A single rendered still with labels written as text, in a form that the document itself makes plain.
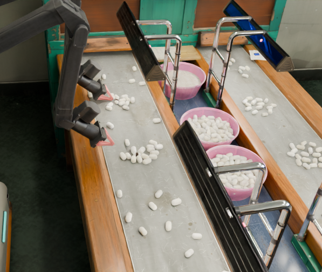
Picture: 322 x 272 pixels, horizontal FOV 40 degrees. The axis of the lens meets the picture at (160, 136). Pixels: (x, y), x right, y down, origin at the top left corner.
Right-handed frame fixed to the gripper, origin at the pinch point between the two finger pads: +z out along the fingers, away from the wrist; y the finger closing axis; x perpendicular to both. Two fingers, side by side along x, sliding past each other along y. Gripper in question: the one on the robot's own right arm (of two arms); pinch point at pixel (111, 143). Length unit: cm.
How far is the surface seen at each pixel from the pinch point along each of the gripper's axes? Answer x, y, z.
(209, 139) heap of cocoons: -23.5, 4.0, 37.8
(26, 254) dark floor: 88, 17, 23
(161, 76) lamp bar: -31.6, 7.3, -0.9
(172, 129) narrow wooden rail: -15.1, 10.7, 24.9
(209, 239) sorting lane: -10, -47, 24
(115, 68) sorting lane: -4, 70, 16
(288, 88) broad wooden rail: -61, 34, 77
